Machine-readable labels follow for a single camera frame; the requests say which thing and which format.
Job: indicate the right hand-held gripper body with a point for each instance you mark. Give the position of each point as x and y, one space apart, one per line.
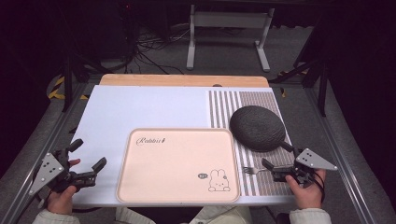
311 160

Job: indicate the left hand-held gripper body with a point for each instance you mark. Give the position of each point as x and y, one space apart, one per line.
57 179

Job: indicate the silver fork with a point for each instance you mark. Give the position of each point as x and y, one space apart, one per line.
252 170

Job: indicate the person's left hand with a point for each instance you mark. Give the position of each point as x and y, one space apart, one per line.
60 202

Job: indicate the person's right hand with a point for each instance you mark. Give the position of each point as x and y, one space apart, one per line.
308 196

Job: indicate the dark round woven mat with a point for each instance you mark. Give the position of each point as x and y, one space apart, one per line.
257 128

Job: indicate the yellow black floor tape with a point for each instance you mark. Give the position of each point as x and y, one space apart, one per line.
56 90

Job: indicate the black stand legs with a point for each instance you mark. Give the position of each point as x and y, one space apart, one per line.
322 87
67 84

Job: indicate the white table sheet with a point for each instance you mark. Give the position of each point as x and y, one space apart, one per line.
140 109

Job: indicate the striped grey placemat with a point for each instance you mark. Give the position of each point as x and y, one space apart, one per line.
224 105

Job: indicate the pink tray with rabbit print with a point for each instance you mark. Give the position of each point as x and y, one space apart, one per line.
174 168

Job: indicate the grey metal stand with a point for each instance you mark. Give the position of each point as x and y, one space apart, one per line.
230 20

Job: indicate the aluminium frame rail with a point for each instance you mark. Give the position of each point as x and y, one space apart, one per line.
37 155
339 155

